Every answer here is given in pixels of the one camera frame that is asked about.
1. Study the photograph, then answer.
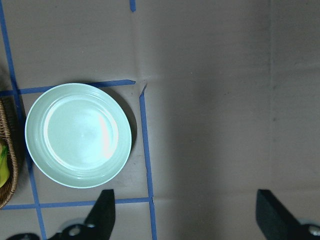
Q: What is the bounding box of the yellow banana bunch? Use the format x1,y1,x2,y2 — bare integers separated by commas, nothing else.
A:
0,144,10,187

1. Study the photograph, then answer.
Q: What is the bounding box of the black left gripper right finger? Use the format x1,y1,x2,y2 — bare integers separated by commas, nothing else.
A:
255,189,320,240

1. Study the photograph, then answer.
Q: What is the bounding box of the brown wicker basket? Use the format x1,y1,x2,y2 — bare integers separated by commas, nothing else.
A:
0,98,20,209

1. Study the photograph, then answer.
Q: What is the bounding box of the light green plate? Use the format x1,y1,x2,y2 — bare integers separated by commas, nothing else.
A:
24,83,132,189

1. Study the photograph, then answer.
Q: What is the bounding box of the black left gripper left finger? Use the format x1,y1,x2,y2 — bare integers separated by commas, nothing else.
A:
51,189,116,240

